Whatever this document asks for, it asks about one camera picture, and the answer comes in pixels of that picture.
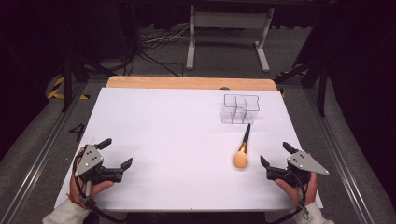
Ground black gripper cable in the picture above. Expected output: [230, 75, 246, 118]
[267, 171, 313, 224]
[72, 153, 129, 224]

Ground makeup brush with black handle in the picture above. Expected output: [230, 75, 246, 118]
[233, 123, 252, 170]

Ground black power strip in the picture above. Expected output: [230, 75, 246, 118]
[119, 1, 140, 49]

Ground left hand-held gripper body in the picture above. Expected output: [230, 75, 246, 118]
[74, 144, 124, 185]

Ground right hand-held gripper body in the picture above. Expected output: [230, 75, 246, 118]
[266, 149, 331, 188]

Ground black tripod stand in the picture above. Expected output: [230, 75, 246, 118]
[59, 50, 118, 114]
[274, 57, 330, 119]

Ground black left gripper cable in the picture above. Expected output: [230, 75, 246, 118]
[72, 153, 129, 224]

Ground tangle of floor cables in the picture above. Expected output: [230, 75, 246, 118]
[136, 24, 191, 78]

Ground aluminium floor rail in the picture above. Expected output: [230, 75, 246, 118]
[0, 82, 90, 224]
[304, 88, 379, 224]

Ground person's right hand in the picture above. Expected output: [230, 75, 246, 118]
[274, 173, 319, 207]

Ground person's left hand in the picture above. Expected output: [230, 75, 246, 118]
[68, 147, 115, 203]

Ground white table cover sheet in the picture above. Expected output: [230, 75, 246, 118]
[54, 87, 324, 214]

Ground orange wristband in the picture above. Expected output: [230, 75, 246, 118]
[65, 193, 89, 210]

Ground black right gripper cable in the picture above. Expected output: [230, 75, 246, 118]
[267, 171, 313, 224]

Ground clear plastic organizer box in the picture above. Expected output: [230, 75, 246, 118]
[219, 93, 261, 125]

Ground white metal desk frame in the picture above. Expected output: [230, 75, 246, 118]
[185, 4, 276, 74]

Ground yellow black floor tape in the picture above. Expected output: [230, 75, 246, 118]
[46, 76, 92, 101]

